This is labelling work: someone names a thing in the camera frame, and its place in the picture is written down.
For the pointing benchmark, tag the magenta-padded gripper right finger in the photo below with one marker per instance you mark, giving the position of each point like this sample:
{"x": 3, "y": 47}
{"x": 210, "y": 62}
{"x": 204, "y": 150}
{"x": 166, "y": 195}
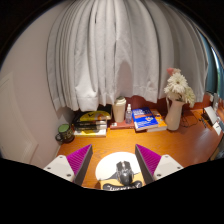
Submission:
{"x": 165, "y": 165}

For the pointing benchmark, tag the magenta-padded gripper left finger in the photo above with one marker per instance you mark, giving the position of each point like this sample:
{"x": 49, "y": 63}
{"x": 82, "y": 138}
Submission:
{"x": 61, "y": 166}

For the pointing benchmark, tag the black grey computer mouse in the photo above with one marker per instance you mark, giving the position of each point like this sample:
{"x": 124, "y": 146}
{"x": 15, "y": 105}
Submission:
{"x": 124, "y": 173}

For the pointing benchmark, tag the white yellow black mouse pad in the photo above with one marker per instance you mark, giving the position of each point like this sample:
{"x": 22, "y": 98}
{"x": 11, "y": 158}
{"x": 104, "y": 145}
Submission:
{"x": 108, "y": 165}

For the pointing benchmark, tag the dark mug with green inside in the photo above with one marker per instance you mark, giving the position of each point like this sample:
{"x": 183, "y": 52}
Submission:
{"x": 65, "y": 132}

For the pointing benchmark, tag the white yellow book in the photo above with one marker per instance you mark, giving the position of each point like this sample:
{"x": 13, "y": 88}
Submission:
{"x": 90, "y": 133}

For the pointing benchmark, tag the orange cover book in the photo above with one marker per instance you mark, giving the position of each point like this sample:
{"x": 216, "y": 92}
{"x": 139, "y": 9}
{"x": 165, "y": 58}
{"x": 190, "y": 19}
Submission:
{"x": 161, "y": 121}

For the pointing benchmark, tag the black book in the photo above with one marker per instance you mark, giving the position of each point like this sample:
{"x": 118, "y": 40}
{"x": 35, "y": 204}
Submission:
{"x": 90, "y": 123}
{"x": 90, "y": 127}

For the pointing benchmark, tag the white pitcher vase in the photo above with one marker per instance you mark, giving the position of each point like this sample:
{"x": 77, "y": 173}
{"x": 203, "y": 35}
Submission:
{"x": 174, "y": 116}

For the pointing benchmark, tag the blue cover book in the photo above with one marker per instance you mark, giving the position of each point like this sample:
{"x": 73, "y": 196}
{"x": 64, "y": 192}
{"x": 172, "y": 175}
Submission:
{"x": 144, "y": 118}

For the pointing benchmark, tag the red book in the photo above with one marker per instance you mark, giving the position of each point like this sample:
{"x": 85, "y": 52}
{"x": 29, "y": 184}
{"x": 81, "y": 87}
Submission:
{"x": 121, "y": 126}

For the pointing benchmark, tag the yellow cover book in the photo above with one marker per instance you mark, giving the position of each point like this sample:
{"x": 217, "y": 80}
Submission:
{"x": 95, "y": 116}

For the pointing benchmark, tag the clear spray bottle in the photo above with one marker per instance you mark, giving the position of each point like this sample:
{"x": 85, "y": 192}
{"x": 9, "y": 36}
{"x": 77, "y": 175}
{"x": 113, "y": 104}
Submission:
{"x": 128, "y": 116}

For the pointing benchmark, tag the white flat device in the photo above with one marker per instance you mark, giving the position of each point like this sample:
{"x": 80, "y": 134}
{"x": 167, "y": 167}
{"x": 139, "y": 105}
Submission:
{"x": 210, "y": 115}

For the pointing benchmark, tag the cream tumbler with lid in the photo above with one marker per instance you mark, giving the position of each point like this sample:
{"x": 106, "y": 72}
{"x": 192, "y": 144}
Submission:
{"x": 119, "y": 111}

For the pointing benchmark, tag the white pink flower bunch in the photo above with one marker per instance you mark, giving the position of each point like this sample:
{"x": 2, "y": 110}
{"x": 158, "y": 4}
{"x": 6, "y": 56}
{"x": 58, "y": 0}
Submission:
{"x": 178, "y": 85}

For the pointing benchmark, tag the window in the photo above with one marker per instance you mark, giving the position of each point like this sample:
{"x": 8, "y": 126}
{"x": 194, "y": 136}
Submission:
{"x": 213, "y": 66}

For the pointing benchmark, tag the white pleated curtain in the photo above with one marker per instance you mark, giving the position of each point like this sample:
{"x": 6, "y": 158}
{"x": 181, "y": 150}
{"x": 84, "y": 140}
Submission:
{"x": 126, "y": 50}

